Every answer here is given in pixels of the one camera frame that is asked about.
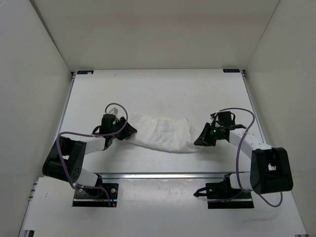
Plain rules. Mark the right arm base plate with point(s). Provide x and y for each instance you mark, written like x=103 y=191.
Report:
x=222 y=196

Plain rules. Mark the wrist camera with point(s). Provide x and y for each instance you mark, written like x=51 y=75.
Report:
x=225 y=118
x=114 y=111

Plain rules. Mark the aluminium table front rail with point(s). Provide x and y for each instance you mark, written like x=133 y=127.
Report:
x=164 y=176

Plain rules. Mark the blue corner label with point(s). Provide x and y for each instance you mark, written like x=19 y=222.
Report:
x=231 y=70
x=85 y=72

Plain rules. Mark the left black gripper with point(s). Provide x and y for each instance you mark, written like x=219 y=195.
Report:
x=131 y=130

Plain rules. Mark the left blue corner label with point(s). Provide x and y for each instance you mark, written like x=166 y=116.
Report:
x=85 y=72

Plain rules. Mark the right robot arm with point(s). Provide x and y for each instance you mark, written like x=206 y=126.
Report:
x=260 y=168

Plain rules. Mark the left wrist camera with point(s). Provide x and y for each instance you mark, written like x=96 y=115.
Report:
x=114 y=111

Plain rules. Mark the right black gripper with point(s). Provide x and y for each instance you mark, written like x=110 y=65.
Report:
x=203 y=139

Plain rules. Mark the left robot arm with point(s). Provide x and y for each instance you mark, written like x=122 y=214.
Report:
x=65 y=159

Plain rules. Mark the right blue corner label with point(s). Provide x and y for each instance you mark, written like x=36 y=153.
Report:
x=231 y=70

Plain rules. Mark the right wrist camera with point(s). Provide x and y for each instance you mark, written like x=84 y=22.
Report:
x=225 y=118

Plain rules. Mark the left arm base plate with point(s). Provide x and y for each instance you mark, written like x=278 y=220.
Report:
x=97 y=198

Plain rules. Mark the white pleated skirt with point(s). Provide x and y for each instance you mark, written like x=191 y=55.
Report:
x=163 y=134

